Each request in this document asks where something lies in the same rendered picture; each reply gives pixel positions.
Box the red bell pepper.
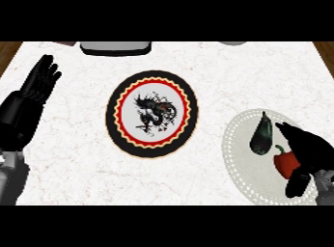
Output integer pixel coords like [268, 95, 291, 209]
[271, 144, 302, 180]

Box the white round lace placemat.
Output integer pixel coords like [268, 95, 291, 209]
[221, 108, 319, 206]

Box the dark green eggplant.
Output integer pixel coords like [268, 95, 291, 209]
[248, 111, 274, 156]

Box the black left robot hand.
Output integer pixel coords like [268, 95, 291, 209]
[0, 54, 62, 152]

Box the black red dragon plate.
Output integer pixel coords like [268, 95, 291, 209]
[105, 69, 199, 159]

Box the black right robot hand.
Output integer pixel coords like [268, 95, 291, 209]
[273, 122, 334, 199]

